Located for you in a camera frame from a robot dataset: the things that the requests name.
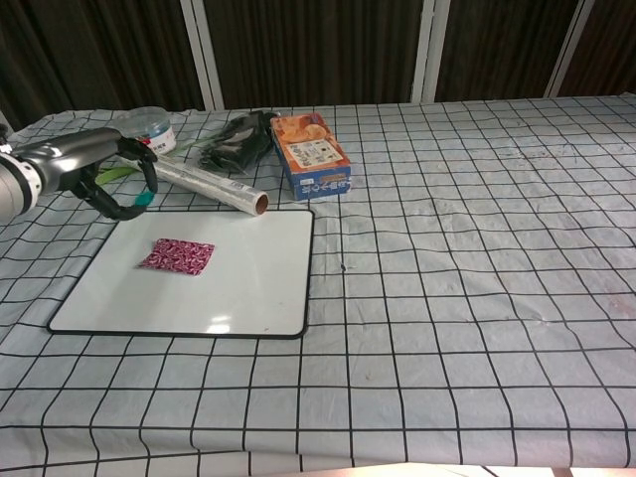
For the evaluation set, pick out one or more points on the red artificial tulip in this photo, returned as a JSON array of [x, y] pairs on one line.
[[116, 173]]

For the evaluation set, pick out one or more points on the white board with black frame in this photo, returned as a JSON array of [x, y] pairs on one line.
[[238, 293]]

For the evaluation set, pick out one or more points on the white black-grid tablecloth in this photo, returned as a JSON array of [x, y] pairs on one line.
[[447, 298]]

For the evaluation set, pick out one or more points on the clear round clip jar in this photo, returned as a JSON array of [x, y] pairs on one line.
[[154, 129]]

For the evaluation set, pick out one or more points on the teal plastic clip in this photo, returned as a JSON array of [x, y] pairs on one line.
[[144, 199]]

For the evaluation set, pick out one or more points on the blue biscuit box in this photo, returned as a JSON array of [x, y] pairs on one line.
[[310, 154]]

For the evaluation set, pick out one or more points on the black plastic bag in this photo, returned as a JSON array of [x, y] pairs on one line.
[[236, 144]]

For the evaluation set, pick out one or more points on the white frame post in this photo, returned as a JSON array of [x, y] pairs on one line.
[[428, 49], [203, 54], [569, 49]]

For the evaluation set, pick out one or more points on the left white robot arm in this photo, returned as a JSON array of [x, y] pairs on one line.
[[15, 191]]

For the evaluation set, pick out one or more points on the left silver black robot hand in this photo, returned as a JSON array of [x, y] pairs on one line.
[[74, 154]]

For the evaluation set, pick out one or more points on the pink patterned cloth square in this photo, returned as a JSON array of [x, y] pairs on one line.
[[178, 256]]

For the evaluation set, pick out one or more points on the dark brown curtain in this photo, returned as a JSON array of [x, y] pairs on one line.
[[94, 54], [318, 49], [608, 47], [502, 47]]

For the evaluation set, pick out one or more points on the cling film roll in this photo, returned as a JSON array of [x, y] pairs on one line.
[[208, 183]]

